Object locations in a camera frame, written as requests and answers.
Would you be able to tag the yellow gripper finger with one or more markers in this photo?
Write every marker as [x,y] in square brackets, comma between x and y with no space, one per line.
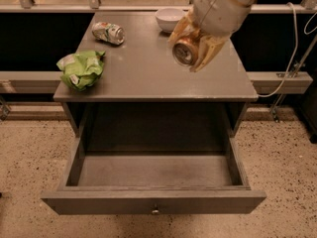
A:
[209,47]
[187,27]

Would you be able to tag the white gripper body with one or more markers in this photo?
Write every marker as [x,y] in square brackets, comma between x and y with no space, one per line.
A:
[216,14]

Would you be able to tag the orange soda can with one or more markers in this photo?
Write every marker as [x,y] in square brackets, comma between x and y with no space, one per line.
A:
[185,51]

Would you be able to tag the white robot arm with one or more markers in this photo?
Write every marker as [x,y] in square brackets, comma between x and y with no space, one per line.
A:
[203,31]

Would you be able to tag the green white soda can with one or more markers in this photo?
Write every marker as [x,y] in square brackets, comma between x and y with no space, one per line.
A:
[109,33]

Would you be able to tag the open grey top drawer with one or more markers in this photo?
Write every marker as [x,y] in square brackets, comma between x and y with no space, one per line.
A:
[130,158]

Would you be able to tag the white ceramic bowl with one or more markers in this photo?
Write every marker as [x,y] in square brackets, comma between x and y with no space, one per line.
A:
[167,18]

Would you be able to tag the grey wooden cabinet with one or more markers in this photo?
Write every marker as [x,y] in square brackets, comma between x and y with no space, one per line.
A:
[143,68]

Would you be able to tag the metal stand leg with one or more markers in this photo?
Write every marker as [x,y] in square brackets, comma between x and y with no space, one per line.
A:
[293,75]

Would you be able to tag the green chip bag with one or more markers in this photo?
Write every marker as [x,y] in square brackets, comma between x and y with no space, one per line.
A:
[82,69]

